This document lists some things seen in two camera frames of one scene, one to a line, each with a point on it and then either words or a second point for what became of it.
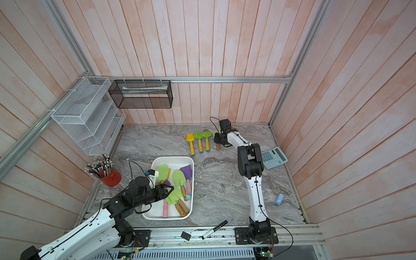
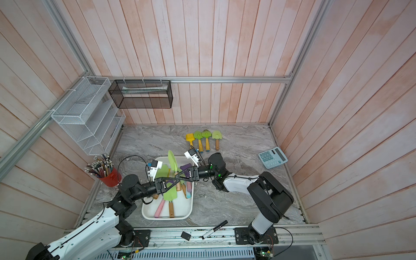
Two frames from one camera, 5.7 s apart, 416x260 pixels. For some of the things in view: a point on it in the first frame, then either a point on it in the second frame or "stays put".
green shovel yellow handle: [198, 135] stays put
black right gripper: [216, 140] -> [195, 174]
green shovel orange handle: [206, 134] stays put
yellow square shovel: [190, 137] stays put
